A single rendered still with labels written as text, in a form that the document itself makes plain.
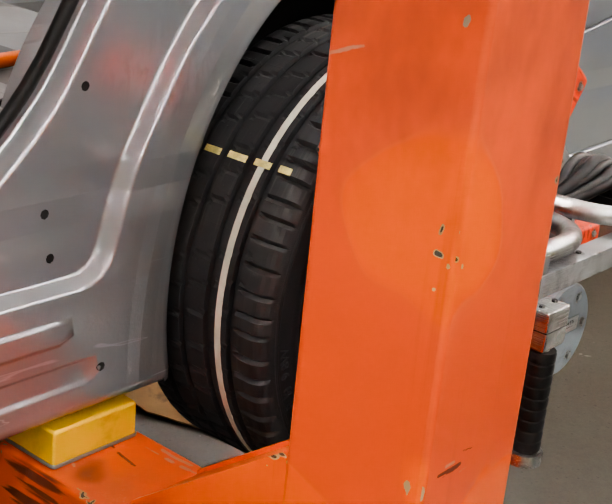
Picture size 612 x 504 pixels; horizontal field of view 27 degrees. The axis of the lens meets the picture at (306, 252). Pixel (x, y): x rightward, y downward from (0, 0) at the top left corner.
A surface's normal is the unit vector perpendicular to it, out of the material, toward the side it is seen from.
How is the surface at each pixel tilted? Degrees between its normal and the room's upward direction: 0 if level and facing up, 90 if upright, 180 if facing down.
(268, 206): 64
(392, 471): 90
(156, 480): 0
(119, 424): 90
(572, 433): 0
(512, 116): 90
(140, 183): 90
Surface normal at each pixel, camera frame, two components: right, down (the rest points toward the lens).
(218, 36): 0.76, 0.29
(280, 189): -0.51, -0.30
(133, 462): 0.10, -0.94
